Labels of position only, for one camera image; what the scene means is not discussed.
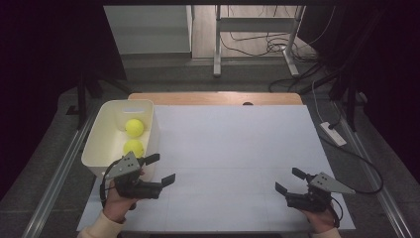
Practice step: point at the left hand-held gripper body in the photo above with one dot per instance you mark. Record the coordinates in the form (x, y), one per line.
(142, 190)

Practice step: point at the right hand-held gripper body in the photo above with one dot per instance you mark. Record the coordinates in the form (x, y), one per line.
(308, 202)

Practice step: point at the yellow tennis ball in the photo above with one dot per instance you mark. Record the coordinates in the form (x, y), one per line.
(134, 128)
(133, 147)

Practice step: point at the white plastic bin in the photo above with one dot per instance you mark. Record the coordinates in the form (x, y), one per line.
(105, 139)

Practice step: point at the person's right hand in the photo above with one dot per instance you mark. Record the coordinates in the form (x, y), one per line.
(323, 220)

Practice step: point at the person's left hand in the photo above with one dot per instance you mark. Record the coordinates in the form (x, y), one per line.
(117, 206)

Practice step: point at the white power strip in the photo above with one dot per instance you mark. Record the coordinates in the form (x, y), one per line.
(334, 135)

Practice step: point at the white table mat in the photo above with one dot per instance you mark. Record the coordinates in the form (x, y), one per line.
(214, 132)

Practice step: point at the black metal stand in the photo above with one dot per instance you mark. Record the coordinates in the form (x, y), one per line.
(81, 99)
(351, 105)

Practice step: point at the dark table grommet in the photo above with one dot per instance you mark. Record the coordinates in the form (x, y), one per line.
(247, 103)

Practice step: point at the white cabinet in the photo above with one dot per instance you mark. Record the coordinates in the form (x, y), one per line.
(148, 29)

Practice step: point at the dark curtain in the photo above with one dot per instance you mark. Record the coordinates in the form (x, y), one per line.
(389, 66)
(39, 66)

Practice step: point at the grey metal floor rail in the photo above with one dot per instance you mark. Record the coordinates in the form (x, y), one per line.
(56, 185)
(386, 198)

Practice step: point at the grey metal desk frame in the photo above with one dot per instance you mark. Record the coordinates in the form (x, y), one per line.
(254, 24)

